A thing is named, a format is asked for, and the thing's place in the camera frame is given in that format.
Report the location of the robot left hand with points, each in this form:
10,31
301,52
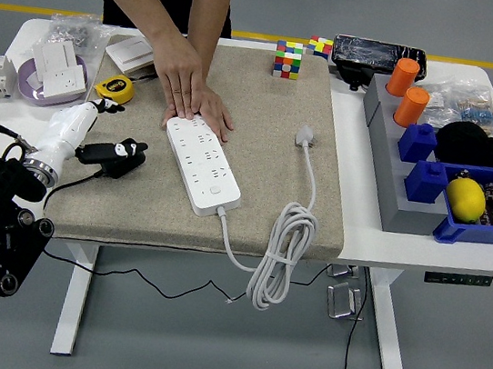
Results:
68,129

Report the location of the person's right hand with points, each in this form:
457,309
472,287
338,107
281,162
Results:
179,79

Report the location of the person's left hand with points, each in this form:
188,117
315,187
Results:
217,114

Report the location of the white power strip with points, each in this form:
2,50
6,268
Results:
204,174

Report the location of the black plug adapter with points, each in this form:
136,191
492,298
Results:
125,165

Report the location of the person's left forearm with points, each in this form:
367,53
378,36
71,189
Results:
212,5

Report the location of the purple bowl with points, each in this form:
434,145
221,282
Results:
27,92

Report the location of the yellow tape measure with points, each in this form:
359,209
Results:
115,89

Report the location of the grey-brown mat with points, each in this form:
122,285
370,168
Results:
266,173

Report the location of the colourful puzzle cube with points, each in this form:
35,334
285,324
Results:
287,62
319,48

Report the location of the plastic bag of screws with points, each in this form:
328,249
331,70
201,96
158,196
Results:
72,31

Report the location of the black plastic-wrapped box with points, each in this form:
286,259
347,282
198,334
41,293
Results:
366,54

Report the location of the grey stepped block holder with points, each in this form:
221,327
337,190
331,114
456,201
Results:
386,167

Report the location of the orange cylinder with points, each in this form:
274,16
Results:
403,78
411,107

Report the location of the blue block with knob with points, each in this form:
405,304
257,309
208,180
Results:
417,144
425,184

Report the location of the clear bags of components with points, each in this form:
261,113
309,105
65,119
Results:
464,105

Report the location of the black pouch with red end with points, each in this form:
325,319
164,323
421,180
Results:
468,144

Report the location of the yellow lemon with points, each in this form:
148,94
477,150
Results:
465,200

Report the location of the blue plastic bin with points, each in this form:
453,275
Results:
483,233

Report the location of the black table control panel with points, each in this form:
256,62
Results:
458,279

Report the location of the white wall socket plate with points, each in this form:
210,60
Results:
61,80

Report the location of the white wall switch panel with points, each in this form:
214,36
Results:
129,53

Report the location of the white blank switch plate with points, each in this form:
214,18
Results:
55,54

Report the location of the silver metal bracket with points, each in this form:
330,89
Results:
342,301
342,271

